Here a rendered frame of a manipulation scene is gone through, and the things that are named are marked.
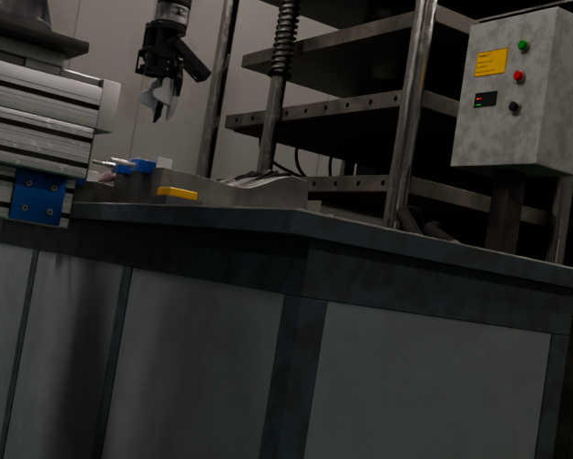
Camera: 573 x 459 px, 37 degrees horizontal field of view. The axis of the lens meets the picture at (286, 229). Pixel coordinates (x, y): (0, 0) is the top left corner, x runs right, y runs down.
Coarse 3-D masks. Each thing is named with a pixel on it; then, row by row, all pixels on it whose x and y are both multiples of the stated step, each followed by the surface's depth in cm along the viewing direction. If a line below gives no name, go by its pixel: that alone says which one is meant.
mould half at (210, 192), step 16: (128, 176) 199; (144, 176) 191; (160, 176) 184; (176, 176) 186; (192, 176) 188; (128, 192) 197; (144, 192) 190; (208, 192) 190; (224, 192) 192; (240, 192) 194; (256, 192) 197; (272, 192) 199; (288, 192) 201; (304, 192) 204; (304, 208) 204
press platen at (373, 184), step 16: (336, 176) 270; (352, 176) 264; (368, 176) 257; (384, 176) 251; (320, 192) 280; (336, 192) 272; (352, 192) 265; (368, 192) 259; (384, 192) 252; (416, 192) 246; (432, 192) 250; (448, 192) 253; (464, 192) 257; (464, 208) 260; (480, 208) 261; (528, 208) 272; (544, 224) 276
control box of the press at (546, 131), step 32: (480, 32) 236; (512, 32) 227; (544, 32) 218; (480, 64) 234; (512, 64) 225; (544, 64) 216; (480, 96) 232; (512, 96) 223; (544, 96) 214; (480, 128) 230; (512, 128) 221; (544, 128) 214; (480, 160) 229; (512, 160) 219; (544, 160) 215; (512, 192) 226; (512, 224) 226
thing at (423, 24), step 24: (432, 0) 239; (432, 24) 239; (216, 48) 338; (408, 48) 241; (216, 72) 335; (408, 72) 239; (216, 96) 335; (408, 96) 238; (216, 120) 335; (408, 120) 237; (408, 144) 236; (408, 168) 236; (408, 192) 237; (384, 216) 237; (552, 216) 275; (552, 240) 274
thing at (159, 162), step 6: (114, 162) 186; (120, 162) 187; (126, 162) 187; (132, 162) 188; (138, 162) 187; (144, 162) 188; (150, 162) 189; (156, 162) 189; (162, 162) 190; (168, 162) 191; (132, 168) 190; (138, 168) 187; (144, 168) 188; (150, 168) 189; (144, 174) 192; (150, 174) 189
